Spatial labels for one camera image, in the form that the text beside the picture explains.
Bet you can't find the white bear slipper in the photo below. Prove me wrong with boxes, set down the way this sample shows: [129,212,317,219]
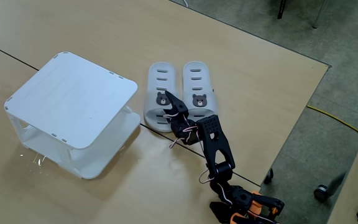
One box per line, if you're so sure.
[144,61,180,133]
[181,60,219,125]

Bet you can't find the white plastic shelf box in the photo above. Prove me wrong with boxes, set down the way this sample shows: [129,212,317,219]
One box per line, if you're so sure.
[4,51,142,180]

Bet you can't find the black table caster wheel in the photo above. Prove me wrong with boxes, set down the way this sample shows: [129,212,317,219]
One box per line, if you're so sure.
[263,168,275,185]

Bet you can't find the clear tape scraps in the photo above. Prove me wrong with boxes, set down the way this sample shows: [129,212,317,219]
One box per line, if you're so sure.
[19,151,48,175]

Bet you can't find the black chair leg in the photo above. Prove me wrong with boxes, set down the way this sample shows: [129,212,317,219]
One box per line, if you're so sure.
[277,0,288,20]

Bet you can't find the grey chair caster wheel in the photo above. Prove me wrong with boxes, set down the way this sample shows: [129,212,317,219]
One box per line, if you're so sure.
[313,184,331,202]

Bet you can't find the grey metal chair leg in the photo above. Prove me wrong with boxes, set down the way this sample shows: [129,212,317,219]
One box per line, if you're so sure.
[311,0,329,29]

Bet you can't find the yellow floor cable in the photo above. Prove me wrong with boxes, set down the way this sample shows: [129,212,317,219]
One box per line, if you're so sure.
[306,105,358,136]

